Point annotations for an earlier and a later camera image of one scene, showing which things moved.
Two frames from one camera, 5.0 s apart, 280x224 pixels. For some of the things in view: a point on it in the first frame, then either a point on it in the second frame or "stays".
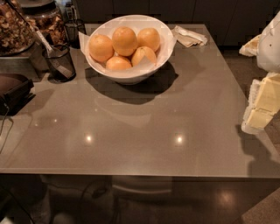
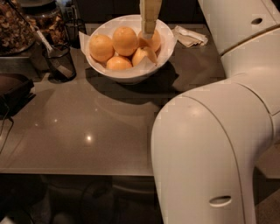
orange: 124,41 stays
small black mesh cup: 73,28 stays
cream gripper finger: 263,102 to 150,10
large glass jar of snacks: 17,31 stays
